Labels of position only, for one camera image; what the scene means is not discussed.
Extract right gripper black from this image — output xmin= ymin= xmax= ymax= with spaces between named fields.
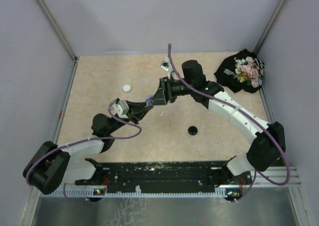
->
xmin=149 ymin=76 xmax=194 ymax=106

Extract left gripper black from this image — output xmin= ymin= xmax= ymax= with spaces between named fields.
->
xmin=107 ymin=100 xmax=152 ymax=134

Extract purple earbud case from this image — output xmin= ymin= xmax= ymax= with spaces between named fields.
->
xmin=145 ymin=95 xmax=153 ymax=106

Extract black earbud case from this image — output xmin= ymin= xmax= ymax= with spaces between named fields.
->
xmin=188 ymin=126 xmax=198 ymax=136

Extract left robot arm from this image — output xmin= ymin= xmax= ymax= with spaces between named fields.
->
xmin=22 ymin=99 xmax=153 ymax=195

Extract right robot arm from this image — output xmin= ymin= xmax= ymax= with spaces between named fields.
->
xmin=146 ymin=58 xmax=286 ymax=184

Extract white earbud case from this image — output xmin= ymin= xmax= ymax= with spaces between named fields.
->
xmin=123 ymin=84 xmax=132 ymax=92

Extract black floral cloth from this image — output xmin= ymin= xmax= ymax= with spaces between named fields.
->
xmin=214 ymin=49 xmax=265 ymax=93

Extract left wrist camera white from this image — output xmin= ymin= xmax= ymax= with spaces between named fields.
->
xmin=115 ymin=100 xmax=130 ymax=119

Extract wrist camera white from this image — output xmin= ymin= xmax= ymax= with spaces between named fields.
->
xmin=115 ymin=100 xmax=130 ymax=119
xmin=160 ymin=61 xmax=172 ymax=72

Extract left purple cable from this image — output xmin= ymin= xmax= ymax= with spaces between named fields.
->
xmin=24 ymin=100 xmax=142 ymax=204

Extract purple cable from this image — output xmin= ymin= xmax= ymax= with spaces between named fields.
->
xmin=24 ymin=100 xmax=142 ymax=204
xmin=167 ymin=43 xmax=292 ymax=203

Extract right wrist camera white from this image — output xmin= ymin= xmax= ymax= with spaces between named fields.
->
xmin=160 ymin=61 xmax=172 ymax=72

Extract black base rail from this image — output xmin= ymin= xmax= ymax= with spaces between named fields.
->
xmin=75 ymin=159 xmax=239 ymax=194

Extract aluminium frame post left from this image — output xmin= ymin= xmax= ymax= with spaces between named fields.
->
xmin=26 ymin=0 xmax=80 ymax=62

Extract aluminium frame post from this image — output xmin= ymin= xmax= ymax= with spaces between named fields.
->
xmin=253 ymin=0 xmax=289 ymax=55
xmin=26 ymin=0 xmax=80 ymax=62

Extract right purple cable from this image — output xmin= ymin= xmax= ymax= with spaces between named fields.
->
xmin=167 ymin=43 xmax=292 ymax=203

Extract aluminium frame post right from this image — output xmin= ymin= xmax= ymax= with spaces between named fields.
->
xmin=253 ymin=0 xmax=289 ymax=55

